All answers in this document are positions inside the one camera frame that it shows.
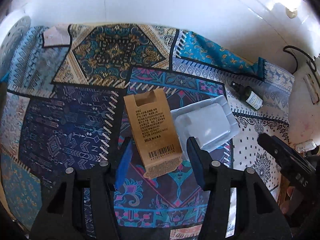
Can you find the white plastic tray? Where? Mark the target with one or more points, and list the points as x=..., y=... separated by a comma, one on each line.
x=211, y=122

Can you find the patterned patchwork tablecloth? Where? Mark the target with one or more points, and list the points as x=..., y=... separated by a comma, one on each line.
x=65, y=90

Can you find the white perforated round lid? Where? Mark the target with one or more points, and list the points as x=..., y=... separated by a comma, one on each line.
x=13, y=28

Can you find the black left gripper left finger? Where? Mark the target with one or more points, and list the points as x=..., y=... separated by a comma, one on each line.
x=62, y=215

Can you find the white rice cooker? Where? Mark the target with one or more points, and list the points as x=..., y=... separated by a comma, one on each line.
x=304, y=109

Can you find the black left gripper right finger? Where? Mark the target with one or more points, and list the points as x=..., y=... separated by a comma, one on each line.
x=257, y=215

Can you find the person's right hand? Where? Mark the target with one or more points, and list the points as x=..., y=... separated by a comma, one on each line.
x=295, y=198

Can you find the dark green spray bottle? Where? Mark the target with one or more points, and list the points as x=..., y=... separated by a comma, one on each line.
x=247, y=95

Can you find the brown kraft paper box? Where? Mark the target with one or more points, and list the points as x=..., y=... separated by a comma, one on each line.
x=154, y=132

